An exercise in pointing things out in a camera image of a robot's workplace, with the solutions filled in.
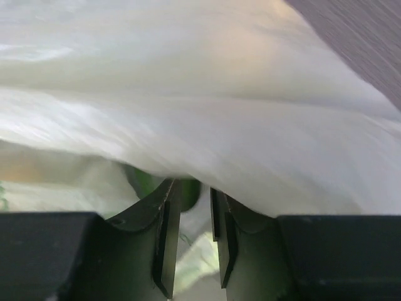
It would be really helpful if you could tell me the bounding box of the pale green plastic bag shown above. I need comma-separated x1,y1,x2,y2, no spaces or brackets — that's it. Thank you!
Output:
0,0,401,283

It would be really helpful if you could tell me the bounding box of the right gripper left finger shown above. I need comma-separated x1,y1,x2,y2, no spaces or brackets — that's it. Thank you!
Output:
1,179,182,300

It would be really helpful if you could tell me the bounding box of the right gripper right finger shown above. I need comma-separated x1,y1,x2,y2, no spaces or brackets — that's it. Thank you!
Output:
211,189,400,300

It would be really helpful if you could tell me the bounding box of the fake dark green avocado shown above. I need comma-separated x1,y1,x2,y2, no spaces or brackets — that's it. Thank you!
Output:
123,165,201,213

